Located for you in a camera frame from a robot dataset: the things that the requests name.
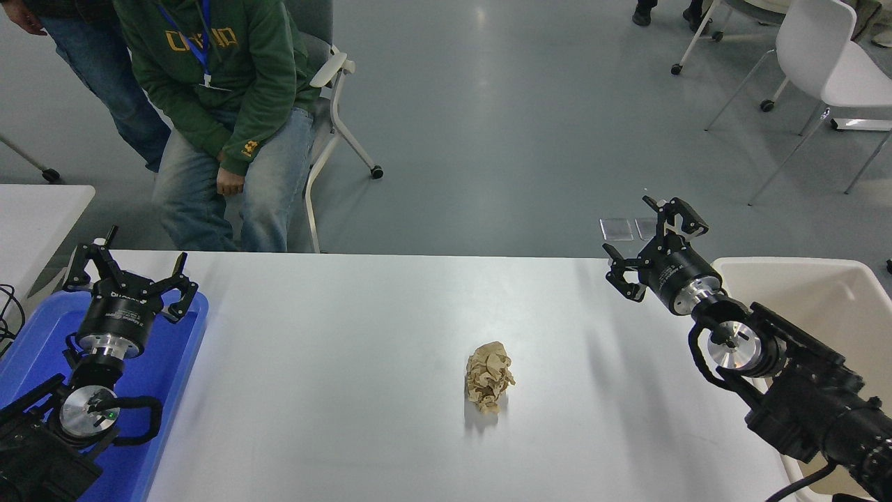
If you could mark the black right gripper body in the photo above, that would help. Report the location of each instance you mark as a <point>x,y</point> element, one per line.
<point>679,273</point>

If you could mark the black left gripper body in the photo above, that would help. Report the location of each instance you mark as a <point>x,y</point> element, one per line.
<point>120,314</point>

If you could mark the tan paper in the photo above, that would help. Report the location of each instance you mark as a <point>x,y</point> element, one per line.
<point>489,376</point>

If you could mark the seated person's left hand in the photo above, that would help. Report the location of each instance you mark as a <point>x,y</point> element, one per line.
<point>230,183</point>

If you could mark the person's right hand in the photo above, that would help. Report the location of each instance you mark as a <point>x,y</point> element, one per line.
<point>24,17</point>

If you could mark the clear floor plate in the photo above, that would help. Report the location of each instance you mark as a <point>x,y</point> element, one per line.
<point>617,229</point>
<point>642,229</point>

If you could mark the blue plastic tray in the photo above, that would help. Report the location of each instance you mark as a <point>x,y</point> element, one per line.
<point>167,376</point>

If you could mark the white side table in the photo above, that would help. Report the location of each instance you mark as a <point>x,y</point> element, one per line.
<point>35,216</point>

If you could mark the chair leg with caster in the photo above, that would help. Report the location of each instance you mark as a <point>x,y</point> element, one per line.
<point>50,174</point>

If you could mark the large pale plastic bin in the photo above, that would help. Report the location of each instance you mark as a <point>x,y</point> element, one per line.
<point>836,300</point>

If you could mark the seated person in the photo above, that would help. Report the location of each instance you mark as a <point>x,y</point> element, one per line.
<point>223,77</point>

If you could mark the white plastic chair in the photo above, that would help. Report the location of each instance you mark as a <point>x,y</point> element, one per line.
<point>815,42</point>

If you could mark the white-framed chair on casters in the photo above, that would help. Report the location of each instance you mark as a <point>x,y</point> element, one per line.
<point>759,3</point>

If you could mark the gray chair with white armrest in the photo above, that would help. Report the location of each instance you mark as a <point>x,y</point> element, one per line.
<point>334,70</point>

